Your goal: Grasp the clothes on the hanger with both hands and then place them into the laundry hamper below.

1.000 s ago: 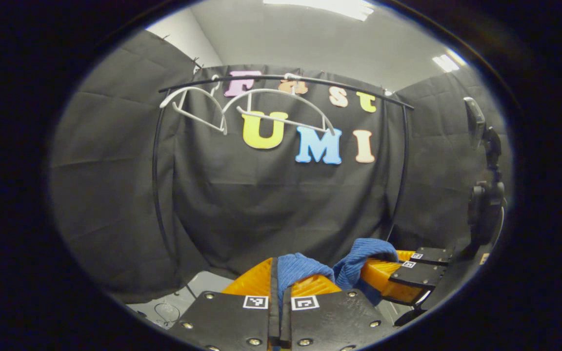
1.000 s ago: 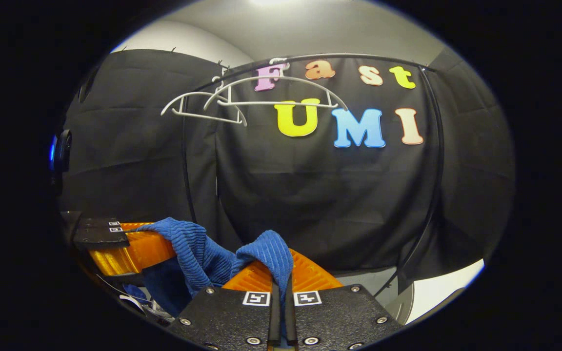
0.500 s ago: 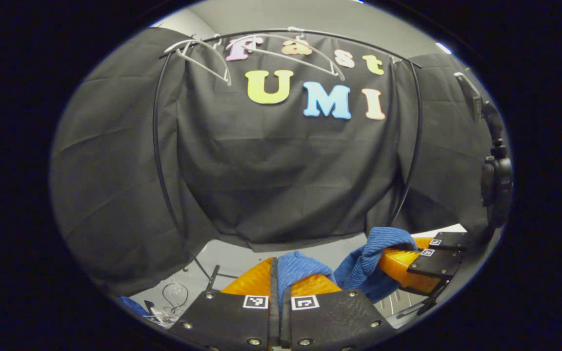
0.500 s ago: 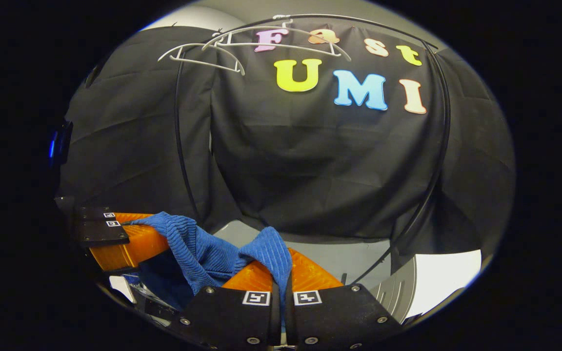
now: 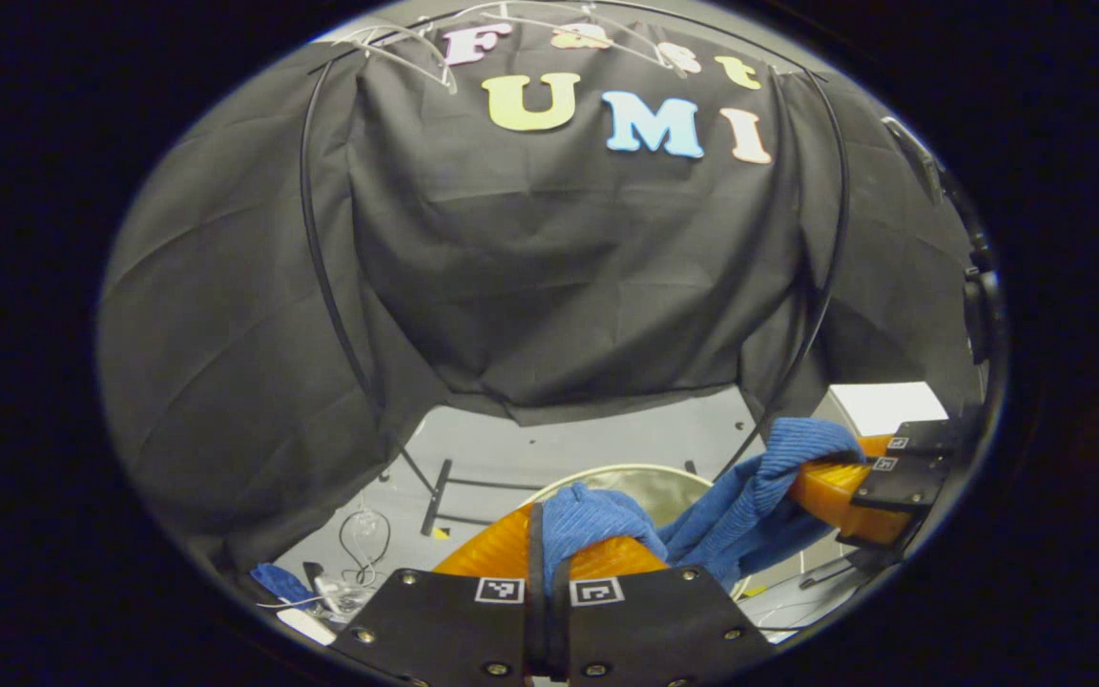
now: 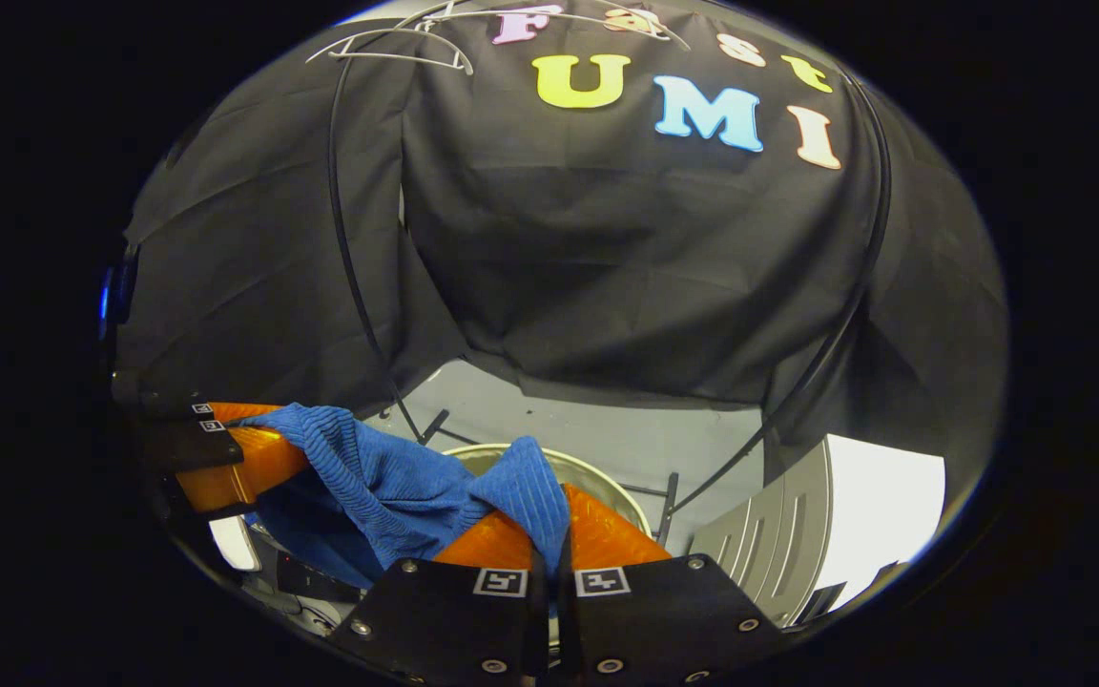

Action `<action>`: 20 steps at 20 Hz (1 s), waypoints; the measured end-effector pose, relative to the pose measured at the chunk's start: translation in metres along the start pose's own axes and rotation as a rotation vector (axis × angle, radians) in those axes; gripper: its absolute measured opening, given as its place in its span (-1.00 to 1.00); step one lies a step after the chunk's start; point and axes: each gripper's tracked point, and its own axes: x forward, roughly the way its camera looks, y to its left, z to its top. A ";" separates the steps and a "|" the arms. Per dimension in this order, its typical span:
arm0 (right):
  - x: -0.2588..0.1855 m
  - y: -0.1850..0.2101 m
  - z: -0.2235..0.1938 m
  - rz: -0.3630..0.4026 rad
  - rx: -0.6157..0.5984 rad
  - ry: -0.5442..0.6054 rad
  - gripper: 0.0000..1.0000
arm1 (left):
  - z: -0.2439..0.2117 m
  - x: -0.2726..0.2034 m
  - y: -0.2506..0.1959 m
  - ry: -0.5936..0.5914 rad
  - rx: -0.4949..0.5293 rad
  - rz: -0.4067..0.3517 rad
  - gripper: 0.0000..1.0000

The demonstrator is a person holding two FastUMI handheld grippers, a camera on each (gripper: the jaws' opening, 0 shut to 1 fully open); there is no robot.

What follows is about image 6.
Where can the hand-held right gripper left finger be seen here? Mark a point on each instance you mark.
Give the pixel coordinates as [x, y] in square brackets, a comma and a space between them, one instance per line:
[538, 620]

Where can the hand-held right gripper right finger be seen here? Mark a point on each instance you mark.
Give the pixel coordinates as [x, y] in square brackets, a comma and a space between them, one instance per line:
[565, 620]

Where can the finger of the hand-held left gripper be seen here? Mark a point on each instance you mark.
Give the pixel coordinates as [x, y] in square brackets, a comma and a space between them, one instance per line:
[192, 447]
[177, 411]

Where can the round laundry hamper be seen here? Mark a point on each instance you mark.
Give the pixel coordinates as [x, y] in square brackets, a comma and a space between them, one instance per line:
[597, 482]

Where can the white plastic hanger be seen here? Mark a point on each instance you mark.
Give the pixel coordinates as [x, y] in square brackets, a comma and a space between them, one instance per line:
[397, 55]
[650, 27]

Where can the small white object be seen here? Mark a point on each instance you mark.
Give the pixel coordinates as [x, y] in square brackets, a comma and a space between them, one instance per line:
[235, 542]

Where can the small black box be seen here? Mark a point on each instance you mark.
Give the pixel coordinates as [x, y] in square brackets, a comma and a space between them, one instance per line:
[316, 577]

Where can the grey ribbed panel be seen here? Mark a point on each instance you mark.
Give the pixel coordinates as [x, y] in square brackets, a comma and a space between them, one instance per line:
[769, 544]

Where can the white board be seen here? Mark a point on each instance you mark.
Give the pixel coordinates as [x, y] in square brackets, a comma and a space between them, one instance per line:
[883, 515]

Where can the black backdrop cloth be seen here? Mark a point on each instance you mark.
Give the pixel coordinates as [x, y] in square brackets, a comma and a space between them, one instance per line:
[626, 248]

